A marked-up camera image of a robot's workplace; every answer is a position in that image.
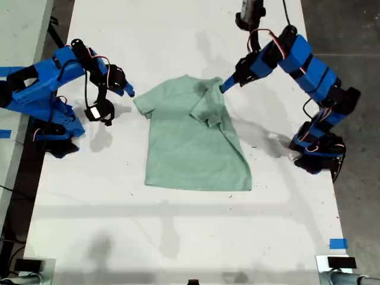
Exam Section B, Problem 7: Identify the pale green T-shirt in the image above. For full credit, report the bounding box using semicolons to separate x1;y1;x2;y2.
132;74;253;192

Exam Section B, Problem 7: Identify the pale side table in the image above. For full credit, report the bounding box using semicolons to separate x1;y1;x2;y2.
0;0;55;229

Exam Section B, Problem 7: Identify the long blue tape strip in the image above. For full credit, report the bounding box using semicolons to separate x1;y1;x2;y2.
0;66;35;77

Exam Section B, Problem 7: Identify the camera black stalk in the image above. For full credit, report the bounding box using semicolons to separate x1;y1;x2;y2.
247;28;264;53

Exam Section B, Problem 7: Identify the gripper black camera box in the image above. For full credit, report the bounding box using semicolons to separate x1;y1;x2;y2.
84;99;115;127
235;0;267;30

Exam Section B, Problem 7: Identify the black table frame bar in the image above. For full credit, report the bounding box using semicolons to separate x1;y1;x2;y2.
47;16;67;56

